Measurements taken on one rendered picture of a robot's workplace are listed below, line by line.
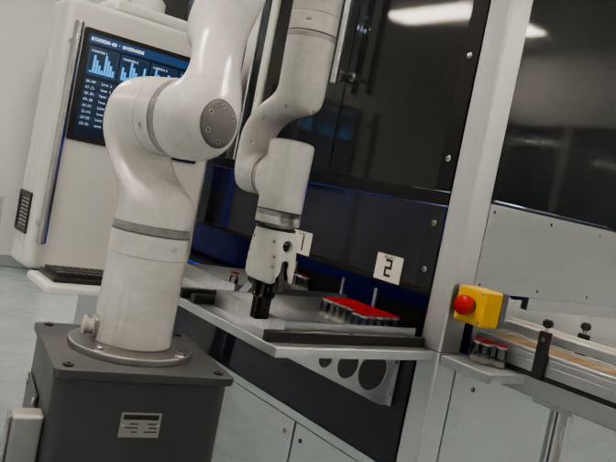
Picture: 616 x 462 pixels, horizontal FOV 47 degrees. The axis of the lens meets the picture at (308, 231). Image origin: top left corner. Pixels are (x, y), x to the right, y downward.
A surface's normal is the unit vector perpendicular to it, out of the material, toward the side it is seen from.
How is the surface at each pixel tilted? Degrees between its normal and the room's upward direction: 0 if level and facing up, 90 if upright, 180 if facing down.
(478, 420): 90
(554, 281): 90
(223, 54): 63
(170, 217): 89
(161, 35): 90
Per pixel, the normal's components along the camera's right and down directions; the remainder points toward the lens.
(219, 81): 0.74, -0.35
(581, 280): 0.58, 0.16
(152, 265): 0.35, 0.11
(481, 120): -0.79, -0.12
